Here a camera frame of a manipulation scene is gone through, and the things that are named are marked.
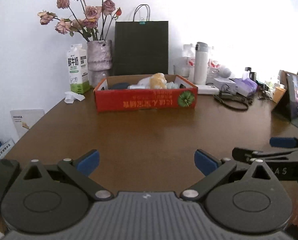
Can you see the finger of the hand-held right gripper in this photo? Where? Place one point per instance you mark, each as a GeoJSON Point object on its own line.
{"type": "Point", "coordinates": [282, 142]}
{"type": "Point", "coordinates": [244, 153]}

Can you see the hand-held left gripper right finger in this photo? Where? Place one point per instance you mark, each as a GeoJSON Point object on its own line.
{"type": "Point", "coordinates": [205, 163]}

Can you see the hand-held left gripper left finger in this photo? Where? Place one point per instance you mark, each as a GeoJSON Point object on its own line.
{"type": "Point", "coordinates": [88, 161]}

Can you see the red cardboard box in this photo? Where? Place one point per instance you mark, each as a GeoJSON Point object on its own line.
{"type": "Point", "coordinates": [139, 102]}

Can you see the dark blue zip pouch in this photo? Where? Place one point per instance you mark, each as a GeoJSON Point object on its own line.
{"type": "Point", "coordinates": [118, 86]}

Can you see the white and yellow plush toy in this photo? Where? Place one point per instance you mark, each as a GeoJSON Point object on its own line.
{"type": "Point", "coordinates": [158, 81]}

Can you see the brown wooden desktop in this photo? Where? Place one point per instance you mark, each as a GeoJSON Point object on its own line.
{"type": "Point", "coordinates": [139, 135]}

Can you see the tablet with dark case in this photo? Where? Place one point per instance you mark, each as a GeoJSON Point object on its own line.
{"type": "Point", "coordinates": [294, 97]}

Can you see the orange paper cup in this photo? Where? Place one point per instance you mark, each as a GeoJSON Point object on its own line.
{"type": "Point", "coordinates": [279, 94]}

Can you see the crumpled white tissue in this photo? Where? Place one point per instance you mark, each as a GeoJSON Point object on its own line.
{"type": "Point", "coordinates": [73, 97]}

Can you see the purple tissue pack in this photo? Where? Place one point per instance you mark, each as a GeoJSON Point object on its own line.
{"type": "Point", "coordinates": [246, 86]}

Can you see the white power bank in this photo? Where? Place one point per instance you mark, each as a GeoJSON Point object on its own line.
{"type": "Point", "coordinates": [207, 89]}

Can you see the white leaflet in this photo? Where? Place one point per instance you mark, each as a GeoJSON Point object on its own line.
{"type": "Point", "coordinates": [26, 122]}

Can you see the white flat box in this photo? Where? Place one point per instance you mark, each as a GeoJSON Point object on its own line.
{"type": "Point", "coordinates": [224, 82]}

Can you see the black phone stand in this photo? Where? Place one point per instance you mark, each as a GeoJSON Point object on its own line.
{"type": "Point", "coordinates": [250, 73]}

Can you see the white round device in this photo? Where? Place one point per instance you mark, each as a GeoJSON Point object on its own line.
{"type": "Point", "coordinates": [225, 72]}

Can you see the blue booklets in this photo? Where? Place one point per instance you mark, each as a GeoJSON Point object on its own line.
{"type": "Point", "coordinates": [0, 152]}

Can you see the green and white milk carton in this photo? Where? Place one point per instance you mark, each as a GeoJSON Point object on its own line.
{"type": "Point", "coordinates": [77, 72]}

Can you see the clear glass cup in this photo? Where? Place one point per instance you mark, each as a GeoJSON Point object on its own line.
{"type": "Point", "coordinates": [181, 71]}

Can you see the white thermos bottle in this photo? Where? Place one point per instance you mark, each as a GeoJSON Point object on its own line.
{"type": "Point", "coordinates": [201, 65]}

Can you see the clear plastic water bottle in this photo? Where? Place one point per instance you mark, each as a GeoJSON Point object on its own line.
{"type": "Point", "coordinates": [189, 57]}

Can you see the dark green paper bag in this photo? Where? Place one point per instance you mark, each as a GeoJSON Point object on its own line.
{"type": "Point", "coordinates": [141, 50]}

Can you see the dried pink roses bouquet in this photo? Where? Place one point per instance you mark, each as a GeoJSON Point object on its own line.
{"type": "Point", "coordinates": [90, 12]}

